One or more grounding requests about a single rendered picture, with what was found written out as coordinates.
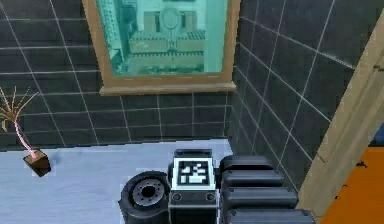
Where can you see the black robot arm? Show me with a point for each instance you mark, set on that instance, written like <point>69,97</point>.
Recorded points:
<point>243,193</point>

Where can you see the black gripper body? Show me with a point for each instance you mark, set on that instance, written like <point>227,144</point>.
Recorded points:
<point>146,196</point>

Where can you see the pink house plant brown pot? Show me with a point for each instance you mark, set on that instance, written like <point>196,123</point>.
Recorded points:
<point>37,162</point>

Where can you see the wooden framed window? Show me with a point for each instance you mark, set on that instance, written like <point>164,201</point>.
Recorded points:
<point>166,40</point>

